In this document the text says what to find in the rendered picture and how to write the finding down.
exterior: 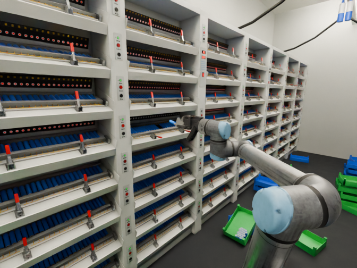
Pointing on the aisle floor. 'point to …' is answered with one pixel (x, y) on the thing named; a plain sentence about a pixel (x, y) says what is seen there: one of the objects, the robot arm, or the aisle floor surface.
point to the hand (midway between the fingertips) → (176, 124)
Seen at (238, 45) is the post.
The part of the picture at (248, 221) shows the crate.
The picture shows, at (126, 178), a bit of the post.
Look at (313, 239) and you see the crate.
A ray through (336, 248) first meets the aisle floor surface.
